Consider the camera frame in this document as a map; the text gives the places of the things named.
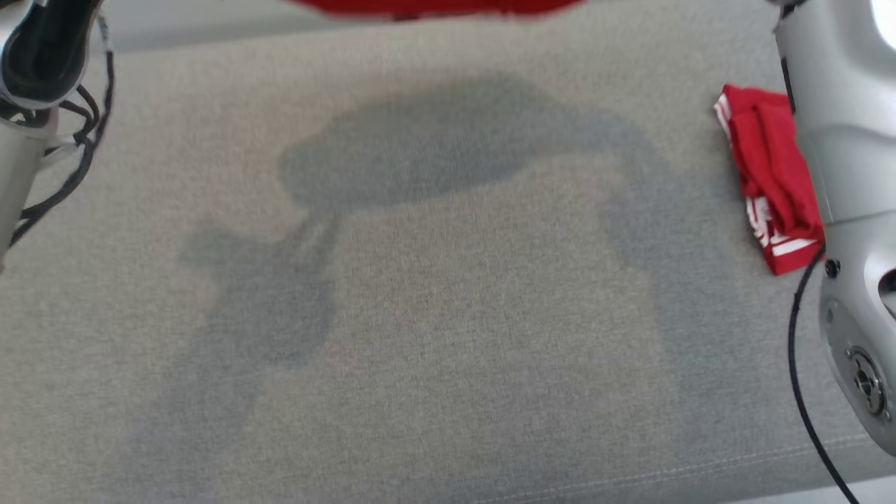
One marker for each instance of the plain red garment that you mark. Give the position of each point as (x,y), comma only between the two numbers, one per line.
(434,5)

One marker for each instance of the red shirt with white sleeves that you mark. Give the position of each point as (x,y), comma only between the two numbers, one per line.
(770,168)

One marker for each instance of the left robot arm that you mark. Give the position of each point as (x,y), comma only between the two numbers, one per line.
(17,161)

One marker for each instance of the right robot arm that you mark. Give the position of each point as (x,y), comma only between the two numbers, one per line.
(840,140)

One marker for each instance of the grey fabric sofa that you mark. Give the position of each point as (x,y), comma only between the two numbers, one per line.
(448,315)

